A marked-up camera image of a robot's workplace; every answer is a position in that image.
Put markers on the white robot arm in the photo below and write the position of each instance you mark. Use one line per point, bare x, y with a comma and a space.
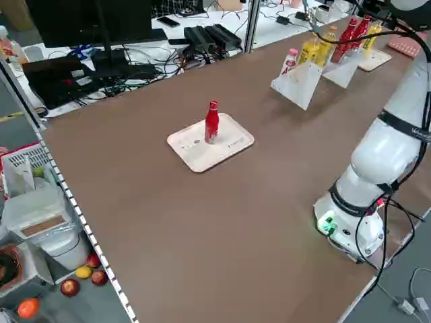
380, 151

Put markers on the clear drink bottle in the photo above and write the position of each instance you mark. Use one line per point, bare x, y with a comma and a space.
6, 47

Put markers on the yellow lemon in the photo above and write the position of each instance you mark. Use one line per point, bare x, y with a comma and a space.
83, 272

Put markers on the white AD bottle pink cap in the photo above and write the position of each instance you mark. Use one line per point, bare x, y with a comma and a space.
290, 62

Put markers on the yellow Rock Sugar Pear bottle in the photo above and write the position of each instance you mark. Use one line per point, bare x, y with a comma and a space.
308, 50
372, 38
326, 47

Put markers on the green apple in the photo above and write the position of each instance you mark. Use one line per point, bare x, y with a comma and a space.
38, 172

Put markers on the white power adapter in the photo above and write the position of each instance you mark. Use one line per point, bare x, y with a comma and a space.
405, 306

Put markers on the clear stepped shelf white ends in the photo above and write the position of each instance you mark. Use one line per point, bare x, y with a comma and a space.
299, 87

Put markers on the black monitor stand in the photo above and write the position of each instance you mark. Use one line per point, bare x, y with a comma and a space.
118, 65

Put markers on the aluminium frame rail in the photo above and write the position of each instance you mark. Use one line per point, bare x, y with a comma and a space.
87, 227

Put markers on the white paper bag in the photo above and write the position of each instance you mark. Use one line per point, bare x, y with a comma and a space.
18, 178

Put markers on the black power adapter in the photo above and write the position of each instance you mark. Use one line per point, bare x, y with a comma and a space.
284, 19

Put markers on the white workbench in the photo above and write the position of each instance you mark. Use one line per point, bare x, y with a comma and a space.
266, 23

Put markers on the black white checked cloth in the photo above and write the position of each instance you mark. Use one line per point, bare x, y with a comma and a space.
175, 6

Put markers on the black finned power supply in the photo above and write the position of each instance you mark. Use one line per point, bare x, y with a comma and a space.
225, 35
198, 37

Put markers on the black monitor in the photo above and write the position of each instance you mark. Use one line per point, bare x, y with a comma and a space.
84, 20

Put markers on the pink cup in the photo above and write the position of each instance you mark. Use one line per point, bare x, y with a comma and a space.
296, 3

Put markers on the black smartphone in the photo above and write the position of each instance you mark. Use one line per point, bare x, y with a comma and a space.
168, 21

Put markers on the pink plastic basket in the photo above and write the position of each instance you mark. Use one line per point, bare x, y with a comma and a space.
404, 47

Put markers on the white crate red rim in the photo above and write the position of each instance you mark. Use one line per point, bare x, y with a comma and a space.
30, 155

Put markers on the white plastic bucket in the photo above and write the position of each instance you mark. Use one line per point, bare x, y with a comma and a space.
65, 250

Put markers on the red Coca-Cola bottle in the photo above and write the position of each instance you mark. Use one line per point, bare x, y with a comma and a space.
362, 30
212, 124
347, 40

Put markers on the aluminium frame post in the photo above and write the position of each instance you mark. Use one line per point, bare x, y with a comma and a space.
252, 27

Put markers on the black laptop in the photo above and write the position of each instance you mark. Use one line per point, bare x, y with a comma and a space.
50, 80

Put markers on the translucent plastic container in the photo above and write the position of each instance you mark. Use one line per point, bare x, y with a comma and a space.
33, 208

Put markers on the red apple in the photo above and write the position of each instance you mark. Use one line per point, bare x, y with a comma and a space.
70, 287
99, 277
93, 260

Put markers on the cream rabbit-print tray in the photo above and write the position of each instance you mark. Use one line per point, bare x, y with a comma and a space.
375, 62
195, 154

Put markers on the orange fruit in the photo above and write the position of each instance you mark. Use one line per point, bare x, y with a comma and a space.
28, 307

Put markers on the brown bowl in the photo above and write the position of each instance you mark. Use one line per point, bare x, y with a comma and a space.
8, 269

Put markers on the cardboard box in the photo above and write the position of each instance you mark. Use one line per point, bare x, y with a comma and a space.
232, 4

